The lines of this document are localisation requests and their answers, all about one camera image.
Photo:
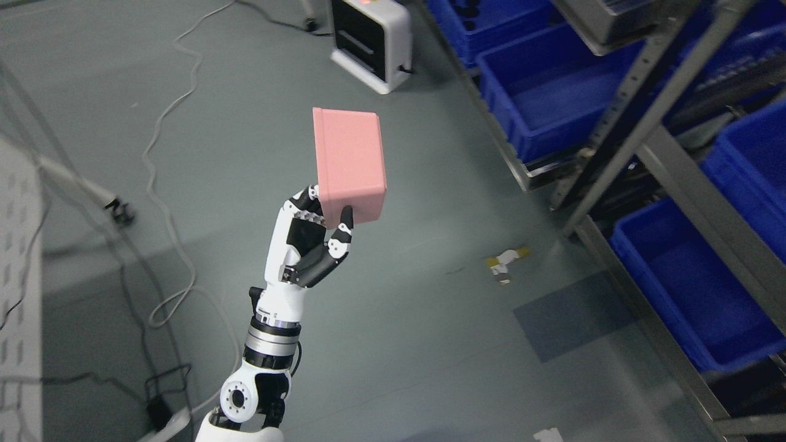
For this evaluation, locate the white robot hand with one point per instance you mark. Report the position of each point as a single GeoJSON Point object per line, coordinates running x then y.
{"type": "Point", "coordinates": [300, 256]}

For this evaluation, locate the pink plastic storage box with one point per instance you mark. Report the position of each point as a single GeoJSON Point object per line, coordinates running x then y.
{"type": "Point", "coordinates": [350, 164]}

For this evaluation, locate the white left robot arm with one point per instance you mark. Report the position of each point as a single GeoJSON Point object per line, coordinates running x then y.
{"type": "Point", "coordinates": [252, 401]}

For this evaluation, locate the blue shelf bin top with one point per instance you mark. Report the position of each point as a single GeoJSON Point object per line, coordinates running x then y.
{"type": "Point", "coordinates": [473, 27]}

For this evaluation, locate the blue shelf bin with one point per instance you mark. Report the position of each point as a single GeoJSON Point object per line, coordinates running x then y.
{"type": "Point", "coordinates": [548, 90]}
{"type": "Point", "coordinates": [716, 323]}
{"type": "Point", "coordinates": [473, 27]}
{"type": "Point", "coordinates": [747, 165]}

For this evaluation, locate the blue shelf bin upper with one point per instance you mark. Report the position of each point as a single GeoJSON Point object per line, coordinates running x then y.
{"type": "Point", "coordinates": [548, 90]}

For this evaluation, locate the metal shelf rack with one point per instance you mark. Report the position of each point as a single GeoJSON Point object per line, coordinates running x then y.
{"type": "Point", "coordinates": [661, 91]}

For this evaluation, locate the blue shelf bin lower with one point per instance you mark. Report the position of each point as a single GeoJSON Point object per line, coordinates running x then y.
{"type": "Point", "coordinates": [716, 323]}

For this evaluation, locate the blue shelf bin right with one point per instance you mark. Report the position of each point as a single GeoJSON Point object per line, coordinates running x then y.
{"type": "Point", "coordinates": [747, 165]}

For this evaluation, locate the floor tape scrap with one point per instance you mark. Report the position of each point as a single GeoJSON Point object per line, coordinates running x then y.
{"type": "Point", "coordinates": [498, 265]}

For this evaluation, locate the white floor heater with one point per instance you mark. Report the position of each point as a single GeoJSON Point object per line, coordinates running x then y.
{"type": "Point", "coordinates": [373, 41]}

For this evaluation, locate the black power adapter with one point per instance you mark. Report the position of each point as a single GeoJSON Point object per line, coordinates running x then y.
{"type": "Point", "coordinates": [159, 387]}

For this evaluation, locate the white perforated panel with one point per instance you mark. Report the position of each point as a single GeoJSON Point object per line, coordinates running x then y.
{"type": "Point", "coordinates": [22, 214]}

